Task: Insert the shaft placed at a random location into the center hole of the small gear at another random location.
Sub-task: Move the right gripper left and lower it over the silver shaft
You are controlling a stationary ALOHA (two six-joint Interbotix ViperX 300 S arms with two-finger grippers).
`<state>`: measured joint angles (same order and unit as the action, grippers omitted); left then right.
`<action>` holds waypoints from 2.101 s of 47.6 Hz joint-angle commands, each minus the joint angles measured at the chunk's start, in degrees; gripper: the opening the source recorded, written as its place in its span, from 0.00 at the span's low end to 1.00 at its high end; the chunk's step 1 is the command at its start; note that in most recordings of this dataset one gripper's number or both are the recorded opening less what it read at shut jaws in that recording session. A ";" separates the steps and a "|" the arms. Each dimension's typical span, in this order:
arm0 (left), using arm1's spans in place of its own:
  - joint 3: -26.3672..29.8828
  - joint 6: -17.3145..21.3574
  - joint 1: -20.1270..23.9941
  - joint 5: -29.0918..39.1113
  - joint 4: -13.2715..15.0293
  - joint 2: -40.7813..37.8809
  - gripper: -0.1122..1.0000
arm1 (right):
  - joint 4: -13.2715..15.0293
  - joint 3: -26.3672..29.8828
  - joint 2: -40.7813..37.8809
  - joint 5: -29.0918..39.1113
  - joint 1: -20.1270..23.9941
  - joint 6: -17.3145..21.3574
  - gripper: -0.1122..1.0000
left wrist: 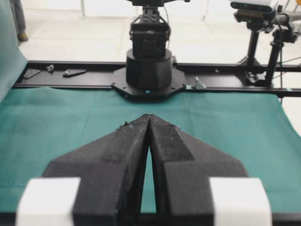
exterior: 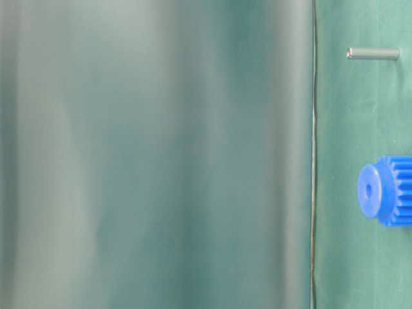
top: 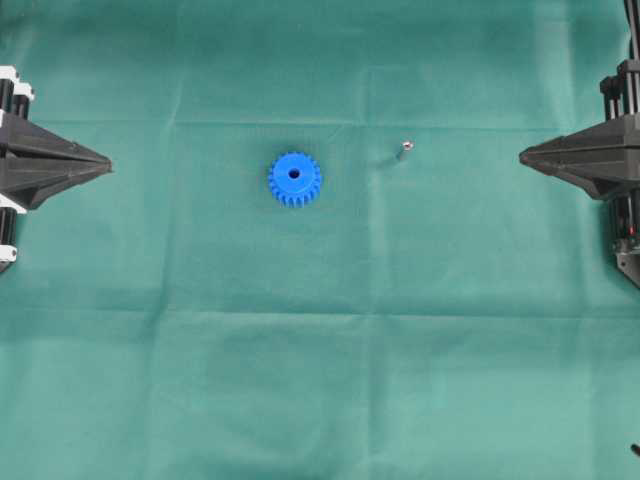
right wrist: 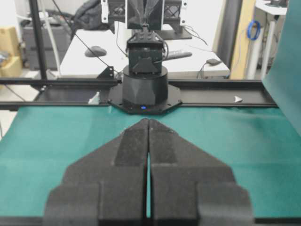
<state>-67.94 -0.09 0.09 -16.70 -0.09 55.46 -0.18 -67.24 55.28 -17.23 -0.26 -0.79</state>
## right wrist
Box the green backdrop curtain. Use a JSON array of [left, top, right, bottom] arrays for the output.
[[263, 0, 301, 134]]

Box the black computer mouse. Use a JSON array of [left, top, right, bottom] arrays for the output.
[[84, 46, 107, 57]]

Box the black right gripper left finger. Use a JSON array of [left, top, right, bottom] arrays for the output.
[[44, 119, 149, 226]]

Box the blue coiled cable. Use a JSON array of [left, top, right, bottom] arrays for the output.
[[247, 20, 261, 41]]

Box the white desk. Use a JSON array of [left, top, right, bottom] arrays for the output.
[[60, 24, 230, 79]]

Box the cardboard box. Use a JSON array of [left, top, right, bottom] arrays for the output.
[[0, 26, 23, 78]]

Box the black keyboard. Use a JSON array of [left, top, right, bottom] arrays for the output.
[[166, 50, 192, 60]]

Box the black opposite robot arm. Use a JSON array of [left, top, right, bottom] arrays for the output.
[[42, 0, 254, 226]]

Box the green table cloth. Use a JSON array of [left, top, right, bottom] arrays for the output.
[[0, 107, 301, 218]]

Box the black aluminium frame rail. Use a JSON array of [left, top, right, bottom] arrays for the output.
[[0, 78, 277, 114]]

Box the black vertical frame post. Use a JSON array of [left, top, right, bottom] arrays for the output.
[[29, 0, 47, 80]]

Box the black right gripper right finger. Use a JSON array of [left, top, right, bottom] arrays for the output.
[[149, 120, 254, 226]]

